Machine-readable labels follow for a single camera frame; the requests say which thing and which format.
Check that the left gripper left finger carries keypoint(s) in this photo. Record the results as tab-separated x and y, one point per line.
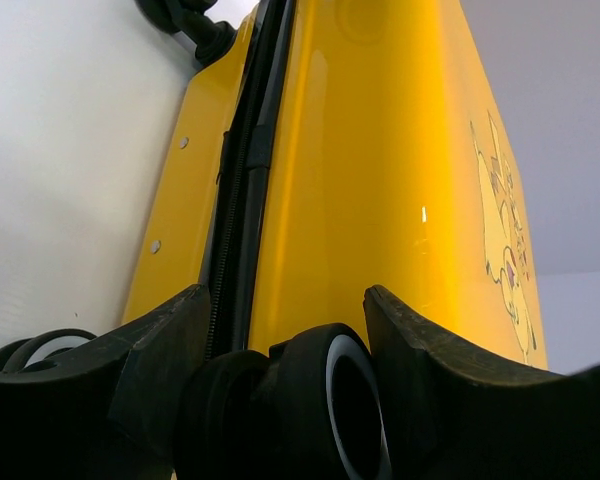
78	406

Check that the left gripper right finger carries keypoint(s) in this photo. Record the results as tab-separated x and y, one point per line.
453	410

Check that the yellow hard-shell suitcase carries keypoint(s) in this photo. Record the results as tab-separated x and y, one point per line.
323	148

